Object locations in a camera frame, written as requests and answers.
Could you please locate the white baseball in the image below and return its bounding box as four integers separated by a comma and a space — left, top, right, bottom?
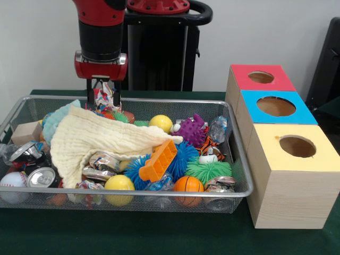
0, 172, 29, 204

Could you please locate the blue spiky ball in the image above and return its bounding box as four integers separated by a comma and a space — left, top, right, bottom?
123, 140, 200, 191

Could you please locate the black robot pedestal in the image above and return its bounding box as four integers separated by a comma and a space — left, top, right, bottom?
121, 0, 214, 92

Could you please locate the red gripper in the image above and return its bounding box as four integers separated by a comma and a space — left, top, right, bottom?
74, 50, 128, 110

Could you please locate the floral patterned cloth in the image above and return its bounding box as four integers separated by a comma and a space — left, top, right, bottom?
92, 81, 123, 112

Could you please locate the wooden box with three holes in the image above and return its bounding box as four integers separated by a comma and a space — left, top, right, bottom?
225, 64, 340, 230

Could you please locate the orange plastic block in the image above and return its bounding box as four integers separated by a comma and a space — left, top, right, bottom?
138, 139, 178, 183

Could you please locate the green spiky ball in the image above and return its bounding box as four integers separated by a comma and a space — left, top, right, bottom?
185, 156, 232, 185

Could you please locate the yellow plastic ball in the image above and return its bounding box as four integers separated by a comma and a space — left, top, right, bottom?
104, 174, 135, 207
148, 114, 174, 134

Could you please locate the purple spiky toy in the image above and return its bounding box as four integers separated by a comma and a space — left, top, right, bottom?
169, 113, 209, 148

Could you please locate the clear mesh bin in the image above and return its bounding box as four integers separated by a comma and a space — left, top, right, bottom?
0, 95, 254, 215

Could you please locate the orange mini basketball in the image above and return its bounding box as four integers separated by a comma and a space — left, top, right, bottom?
174, 176, 205, 208

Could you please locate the cream waffle cloth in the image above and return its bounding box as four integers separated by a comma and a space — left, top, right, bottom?
49, 105, 184, 189

